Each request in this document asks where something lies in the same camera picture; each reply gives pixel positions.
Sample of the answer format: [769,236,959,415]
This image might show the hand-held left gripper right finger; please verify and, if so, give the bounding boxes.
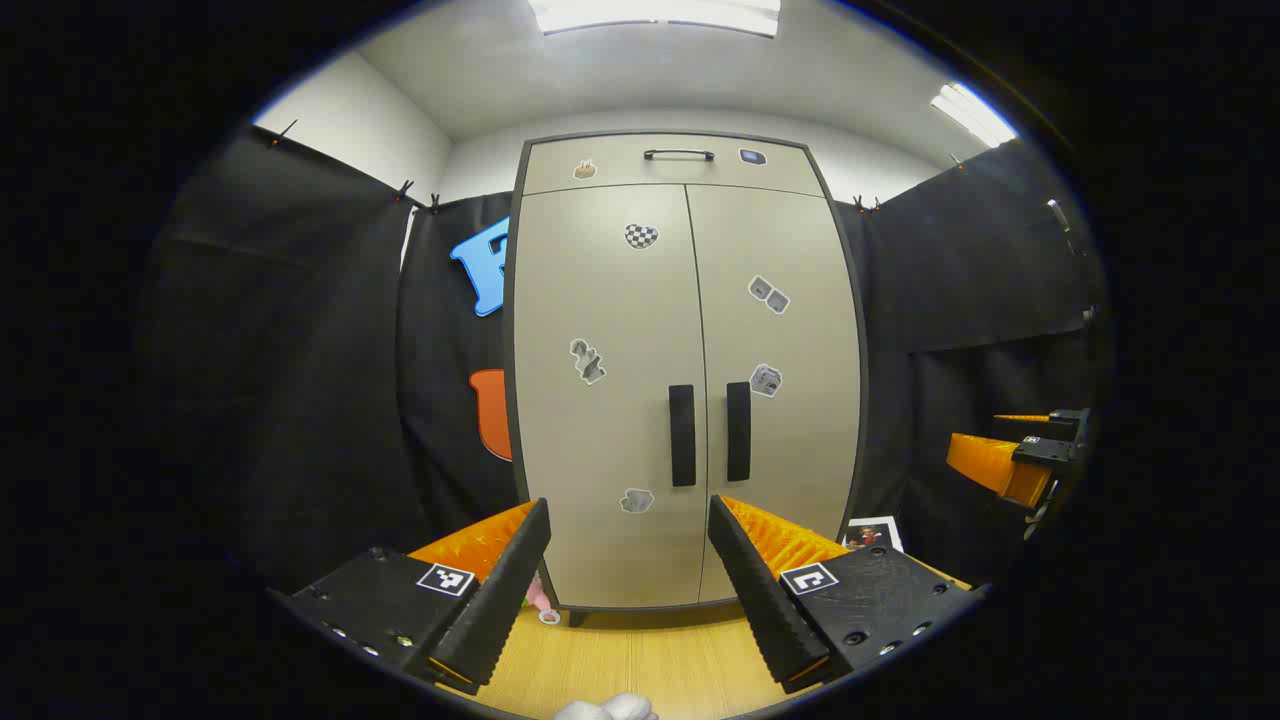
[707,494,991,696]

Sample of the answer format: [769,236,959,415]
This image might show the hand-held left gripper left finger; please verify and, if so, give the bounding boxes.
[265,497,553,696]

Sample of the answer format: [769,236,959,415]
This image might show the beige shoe cabinet door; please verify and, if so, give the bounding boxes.
[685,183,863,606]
[512,183,709,611]

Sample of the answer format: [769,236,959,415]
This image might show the black door handle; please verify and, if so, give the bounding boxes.
[726,381,753,483]
[668,384,697,488]

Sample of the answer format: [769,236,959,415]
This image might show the beige double-door shoe cabinet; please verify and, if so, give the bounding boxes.
[503,130,869,626]

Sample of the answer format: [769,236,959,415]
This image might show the white portrait book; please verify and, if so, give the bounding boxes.
[845,516,904,554]

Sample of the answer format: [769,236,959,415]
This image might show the long ceiling light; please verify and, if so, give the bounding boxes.
[530,0,781,38]
[930,82,1018,149]

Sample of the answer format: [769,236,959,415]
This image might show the black backdrop cloth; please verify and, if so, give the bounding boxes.
[140,125,1111,601]

